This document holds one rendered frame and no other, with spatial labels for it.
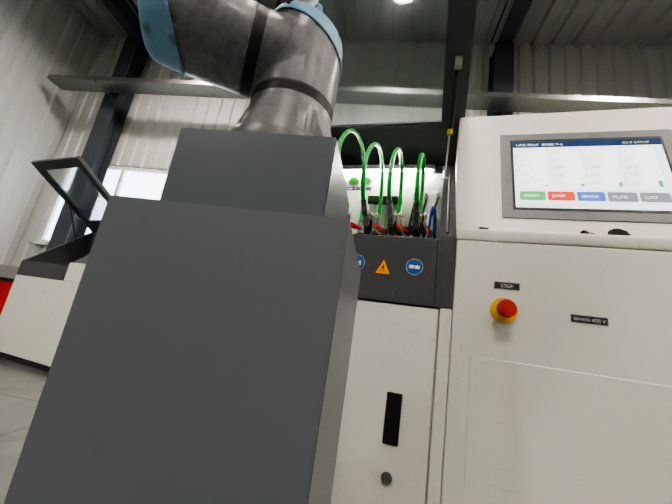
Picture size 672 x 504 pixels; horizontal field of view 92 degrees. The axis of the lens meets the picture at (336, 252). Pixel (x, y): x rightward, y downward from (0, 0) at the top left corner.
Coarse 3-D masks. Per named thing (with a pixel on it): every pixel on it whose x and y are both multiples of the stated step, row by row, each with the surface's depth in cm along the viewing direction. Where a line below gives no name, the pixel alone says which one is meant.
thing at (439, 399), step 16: (400, 304) 76; (448, 320) 70; (448, 336) 69; (448, 352) 68; (448, 368) 68; (432, 400) 68; (432, 416) 67; (432, 432) 65; (432, 448) 64; (432, 464) 64; (432, 480) 63; (432, 496) 62
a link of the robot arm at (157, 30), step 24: (144, 0) 37; (168, 0) 37; (192, 0) 38; (216, 0) 39; (240, 0) 40; (144, 24) 39; (168, 24) 38; (192, 24) 38; (216, 24) 39; (240, 24) 40; (168, 48) 40; (192, 48) 40; (216, 48) 40; (240, 48) 40; (192, 72) 43; (216, 72) 42; (240, 72) 42
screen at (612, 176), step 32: (512, 160) 106; (544, 160) 103; (576, 160) 101; (608, 160) 98; (640, 160) 96; (512, 192) 100; (544, 192) 98; (576, 192) 95; (608, 192) 93; (640, 192) 91
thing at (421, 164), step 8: (424, 160) 109; (416, 168) 95; (424, 168) 113; (416, 176) 93; (424, 176) 114; (416, 184) 93; (424, 184) 115; (416, 192) 93; (416, 200) 95; (416, 208) 96; (416, 216) 98; (416, 224) 99
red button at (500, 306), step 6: (498, 300) 68; (504, 300) 65; (510, 300) 65; (492, 306) 68; (498, 306) 65; (504, 306) 64; (510, 306) 64; (516, 306) 64; (492, 312) 68; (498, 312) 65; (504, 312) 64; (510, 312) 64; (516, 312) 64; (498, 318) 67; (504, 318) 67; (510, 318) 67
